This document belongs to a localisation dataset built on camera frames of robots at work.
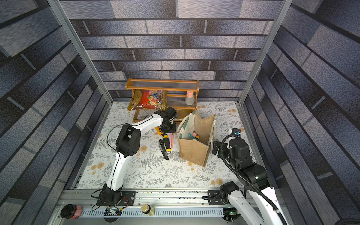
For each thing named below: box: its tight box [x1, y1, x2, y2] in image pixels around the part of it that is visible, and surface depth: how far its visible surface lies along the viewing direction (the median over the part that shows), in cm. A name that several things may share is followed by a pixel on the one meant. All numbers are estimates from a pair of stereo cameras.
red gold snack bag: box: [127, 89, 168, 111], surface depth 96 cm
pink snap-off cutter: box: [169, 133, 174, 149], surface depth 97 cm
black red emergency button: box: [60, 203, 83, 220], surface depth 66 cm
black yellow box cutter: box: [158, 135, 173, 160], surface depth 94 cm
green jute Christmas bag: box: [176, 110, 217, 168], surface depth 86 cm
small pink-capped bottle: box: [185, 90, 195, 106], surface depth 99 cm
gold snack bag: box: [176, 109, 195, 119], surface depth 106 cm
